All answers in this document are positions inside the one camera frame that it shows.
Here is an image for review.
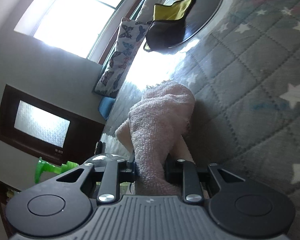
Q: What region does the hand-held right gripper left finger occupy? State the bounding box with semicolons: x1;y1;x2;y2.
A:
56;159;137;204

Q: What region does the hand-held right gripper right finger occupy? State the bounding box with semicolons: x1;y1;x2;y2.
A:
165;159;245;203

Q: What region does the pale pink towel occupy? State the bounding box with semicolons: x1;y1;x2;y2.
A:
114;79;196;195

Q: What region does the long butterfly print cushion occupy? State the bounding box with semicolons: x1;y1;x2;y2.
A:
92;55;130;98

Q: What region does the dark wooden door frosted glass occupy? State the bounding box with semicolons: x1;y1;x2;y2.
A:
0;84;106;220

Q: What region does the square butterfly print cushion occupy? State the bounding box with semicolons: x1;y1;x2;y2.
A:
110;17;153;65

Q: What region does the yellow and grey microfiber cloth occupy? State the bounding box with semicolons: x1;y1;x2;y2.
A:
143;0;197;53

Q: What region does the beige cushion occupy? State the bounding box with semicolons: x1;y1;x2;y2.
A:
135;0;155;23

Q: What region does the round black induction cooktop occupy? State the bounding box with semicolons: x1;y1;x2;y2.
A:
169;0;224;48

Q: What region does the window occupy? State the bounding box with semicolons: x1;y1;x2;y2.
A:
14;0;135;60

